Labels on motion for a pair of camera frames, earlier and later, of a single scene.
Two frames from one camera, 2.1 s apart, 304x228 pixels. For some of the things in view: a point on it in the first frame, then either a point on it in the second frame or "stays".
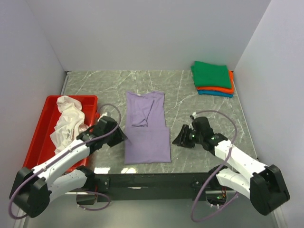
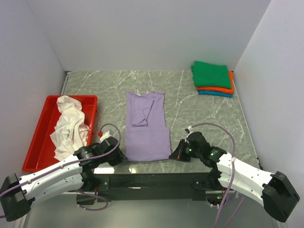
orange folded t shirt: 221,90 stays
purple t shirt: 147,138 stays
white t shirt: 70,123 stays
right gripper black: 182,140 to 178,153
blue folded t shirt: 215,93 stays
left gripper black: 119,137 to 120,157
